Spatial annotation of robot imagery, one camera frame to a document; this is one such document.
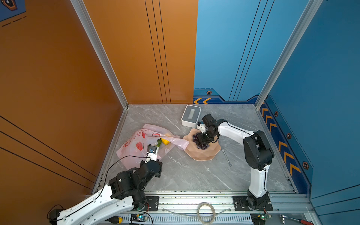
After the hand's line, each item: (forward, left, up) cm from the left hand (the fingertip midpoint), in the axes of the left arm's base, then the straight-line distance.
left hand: (161, 158), depth 73 cm
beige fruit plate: (+11, -18, -15) cm, 26 cm away
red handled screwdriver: (-25, -72, -15) cm, 77 cm away
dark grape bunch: (+13, -24, -10) cm, 29 cm away
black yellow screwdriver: (-26, +21, -13) cm, 35 cm away
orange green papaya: (+14, +3, -5) cm, 15 cm away
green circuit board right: (-24, -51, -17) cm, 59 cm away
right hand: (+17, -22, -12) cm, 30 cm away
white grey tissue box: (+41, -17, -13) cm, 46 cm away
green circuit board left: (-25, +11, -17) cm, 32 cm away
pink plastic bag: (+4, +15, +1) cm, 16 cm away
